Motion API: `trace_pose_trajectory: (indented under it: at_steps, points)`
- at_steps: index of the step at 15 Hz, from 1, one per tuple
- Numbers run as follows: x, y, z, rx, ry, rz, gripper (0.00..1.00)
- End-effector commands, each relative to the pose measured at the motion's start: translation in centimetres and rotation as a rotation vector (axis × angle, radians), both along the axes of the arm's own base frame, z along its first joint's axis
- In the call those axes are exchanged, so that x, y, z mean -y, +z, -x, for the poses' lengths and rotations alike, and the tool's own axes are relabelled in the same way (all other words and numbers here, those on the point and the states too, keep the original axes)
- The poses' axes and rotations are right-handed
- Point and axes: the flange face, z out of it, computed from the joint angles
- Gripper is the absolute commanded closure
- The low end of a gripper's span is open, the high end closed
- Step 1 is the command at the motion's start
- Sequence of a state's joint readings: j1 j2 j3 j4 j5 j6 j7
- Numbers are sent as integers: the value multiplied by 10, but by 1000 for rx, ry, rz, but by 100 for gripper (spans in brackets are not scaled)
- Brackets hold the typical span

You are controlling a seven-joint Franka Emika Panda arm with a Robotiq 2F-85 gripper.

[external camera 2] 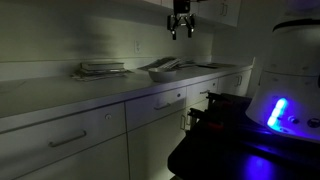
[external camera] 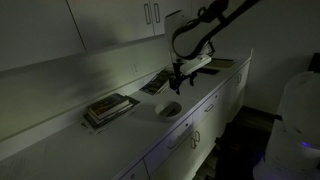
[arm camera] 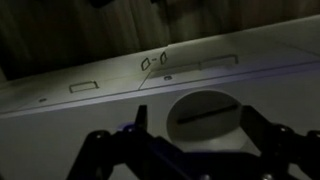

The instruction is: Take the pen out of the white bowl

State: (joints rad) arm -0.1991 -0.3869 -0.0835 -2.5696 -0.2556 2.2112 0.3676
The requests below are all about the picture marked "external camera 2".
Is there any white wall outlet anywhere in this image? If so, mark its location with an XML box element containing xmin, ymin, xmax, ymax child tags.
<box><xmin>133</xmin><ymin>40</ymin><xmax>142</xmax><ymax>55</ymax></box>

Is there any wide white drawer front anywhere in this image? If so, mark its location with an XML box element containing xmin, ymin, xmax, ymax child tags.
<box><xmin>0</xmin><ymin>101</ymin><xmax>127</xmax><ymax>180</ymax></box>

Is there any stack of books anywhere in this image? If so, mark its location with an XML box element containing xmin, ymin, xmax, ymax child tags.
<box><xmin>70</xmin><ymin>70</ymin><xmax>134</xmax><ymax>83</ymax></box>

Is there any medium white drawer front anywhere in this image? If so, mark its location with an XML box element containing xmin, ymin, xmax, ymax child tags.
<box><xmin>125</xmin><ymin>86</ymin><xmax>188</xmax><ymax>132</ymax></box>

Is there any medium metal drawer handle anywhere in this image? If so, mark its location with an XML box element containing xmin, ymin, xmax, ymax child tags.
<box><xmin>152</xmin><ymin>102</ymin><xmax>172</xmax><ymax>111</ymax></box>

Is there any long metal drawer handle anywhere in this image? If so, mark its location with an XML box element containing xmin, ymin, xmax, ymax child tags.
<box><xmin>48</xmin><ymin>129</ymin><xmax>88</xmax><ymax>149</ymax></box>

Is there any white end cabinet door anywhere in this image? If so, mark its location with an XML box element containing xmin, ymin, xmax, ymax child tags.
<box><xmin>217</xmin><ymin>68</ymin><xmax>253</xmax><ymax>98</ymax></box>

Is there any black robot cart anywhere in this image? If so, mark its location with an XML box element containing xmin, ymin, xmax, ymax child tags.
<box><xmin>167</xmin><ymin>92</ymin><xmax>320</xmax><ymax>180</ymax></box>

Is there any narrow white lower cabinet door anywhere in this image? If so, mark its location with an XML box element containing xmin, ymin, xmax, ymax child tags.
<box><xmin>184</xmin><ymin>98</ymin><xmax>212</xmax><ymax>132</ymax></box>

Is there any white bowl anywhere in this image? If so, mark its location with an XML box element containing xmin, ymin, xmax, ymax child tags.
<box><xmin>147</xmin><ymin>67</ymin><xmax>178</xmax><ymax>84</ymax></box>

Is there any thin light-edged book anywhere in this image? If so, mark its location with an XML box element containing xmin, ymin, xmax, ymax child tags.
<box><xmin>77</xmin><ymin>68</ymin><xmax>129</xmax><ymax>76</ymax></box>

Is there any small white drawer front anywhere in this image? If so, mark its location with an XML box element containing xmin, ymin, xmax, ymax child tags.
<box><xmin>185</xmin><ymin>78</ymin><xmax>220</xmax><ymax>108</ymax></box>

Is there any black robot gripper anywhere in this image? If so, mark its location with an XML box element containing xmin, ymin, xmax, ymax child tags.
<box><xmin>166</xmin><ymin>0</ymin><xmax>196</xmax><ymax>41</ymax></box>

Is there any dark hardcover book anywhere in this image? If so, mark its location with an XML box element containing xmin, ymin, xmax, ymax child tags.
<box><xmin>80</xmin><ymin>61</ymin><xmax>126</xmax><ymax>72</ymax></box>

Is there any white upper cabinet door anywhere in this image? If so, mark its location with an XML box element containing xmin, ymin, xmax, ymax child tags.
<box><xmin>195</xmin><ymin>0</ymin><xmax>225</xmax><ymax>24</ymax></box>
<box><xmin>223</xmin><ymin>0</ymin><xmax>242</xmax><ymax>28</ymax></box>

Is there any dark framed flat board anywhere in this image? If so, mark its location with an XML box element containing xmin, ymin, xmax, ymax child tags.
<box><xmin>208</xmin><ymin>61</ymin><xmax>233</xmax><ymax>68</ymax></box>

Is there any white pen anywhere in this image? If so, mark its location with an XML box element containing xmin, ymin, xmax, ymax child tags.
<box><xmin>156</xmin><ymin>58</ymin><xmax>183</xmax><ymax>72</ymax></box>

